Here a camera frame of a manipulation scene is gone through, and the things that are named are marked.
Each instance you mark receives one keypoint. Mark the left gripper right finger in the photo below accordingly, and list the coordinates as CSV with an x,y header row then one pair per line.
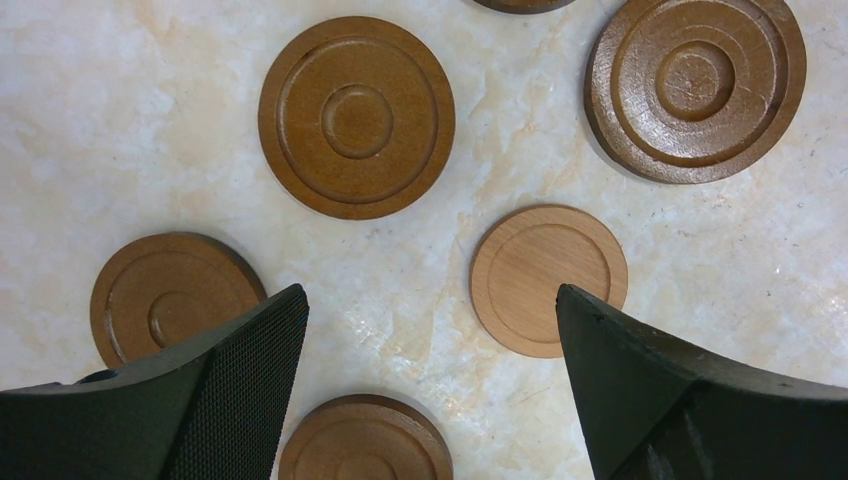
x,y
653,406

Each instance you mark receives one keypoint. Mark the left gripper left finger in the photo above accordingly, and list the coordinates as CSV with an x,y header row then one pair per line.
x,y
211,407

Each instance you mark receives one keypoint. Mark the dark wooden coaster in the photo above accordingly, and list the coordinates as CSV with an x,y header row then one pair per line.
x,y
356,118
163,289
524,7
366,436
692,92

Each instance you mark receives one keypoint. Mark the light wooden coaster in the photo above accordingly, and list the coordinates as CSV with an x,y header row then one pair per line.
x,y
520,264

